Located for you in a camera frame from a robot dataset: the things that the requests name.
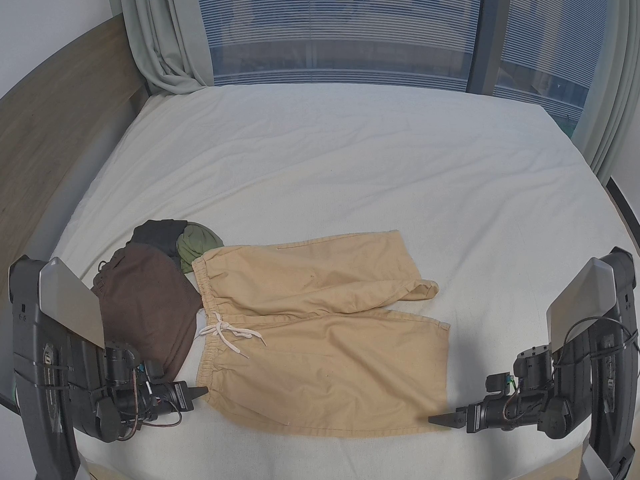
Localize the tan shorts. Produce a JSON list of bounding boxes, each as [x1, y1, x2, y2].
[[191, 229, 452, 439]]

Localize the grey-green curtain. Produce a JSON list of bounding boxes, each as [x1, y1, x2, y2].
[[105, 0, 216, 100], [570, 0, 640, 181]]

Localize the green garment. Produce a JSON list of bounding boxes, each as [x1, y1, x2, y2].
[[176, 222, 224, 275]]

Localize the window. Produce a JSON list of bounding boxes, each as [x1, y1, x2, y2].
[[192, 0, 608, 136]]

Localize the brown garment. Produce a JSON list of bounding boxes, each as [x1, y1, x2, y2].
[[91, 244, 203, 376]]

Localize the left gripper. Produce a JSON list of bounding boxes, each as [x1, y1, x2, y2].
[[150, 380, 208, 414]]

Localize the bed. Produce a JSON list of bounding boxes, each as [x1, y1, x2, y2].
[[0, 15, 640, 480]]

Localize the dark grey garment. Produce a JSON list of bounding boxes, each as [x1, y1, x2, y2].
[[129, 219, 188, 259]]

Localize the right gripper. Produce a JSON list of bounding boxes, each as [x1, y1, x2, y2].
[[429, 398, 516, 434]]

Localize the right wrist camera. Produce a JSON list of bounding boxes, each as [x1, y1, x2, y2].
[[486, 373, 517, 398]]

